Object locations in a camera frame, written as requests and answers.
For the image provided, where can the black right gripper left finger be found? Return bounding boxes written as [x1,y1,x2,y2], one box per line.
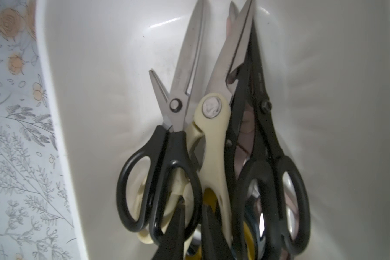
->
[152,198,185,260]

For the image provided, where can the white plastic storage box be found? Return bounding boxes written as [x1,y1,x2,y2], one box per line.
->
[36,1,390,260]

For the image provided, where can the all black scissors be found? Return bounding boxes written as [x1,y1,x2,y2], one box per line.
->
[224,28,311,260]

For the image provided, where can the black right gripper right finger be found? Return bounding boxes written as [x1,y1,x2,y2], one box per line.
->
[201,204,234,260]

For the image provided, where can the black handled steel scissors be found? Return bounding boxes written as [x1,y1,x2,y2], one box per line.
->
[116,1,205,245]

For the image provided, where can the yellow handled scissors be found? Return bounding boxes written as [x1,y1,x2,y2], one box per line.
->
[185,188,258,260]

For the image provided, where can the cream handled kitchen scissors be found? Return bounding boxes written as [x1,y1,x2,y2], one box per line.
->
[134,0,256,257]

